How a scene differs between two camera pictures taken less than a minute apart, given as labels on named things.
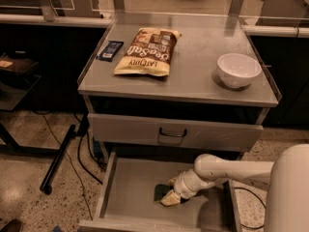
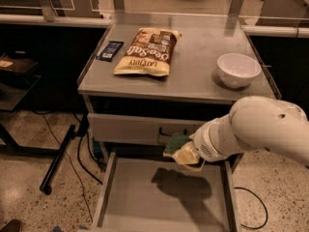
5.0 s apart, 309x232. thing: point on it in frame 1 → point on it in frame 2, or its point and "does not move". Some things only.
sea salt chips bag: x=149 y=53 does not move
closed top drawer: x=172 y=131 does not move
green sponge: x=159 y=190 → x=175 y=143
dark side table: x=16 y=80 does not move
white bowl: x=237 y=70 does not move
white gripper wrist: x=182 y=186 → x=205 y=142
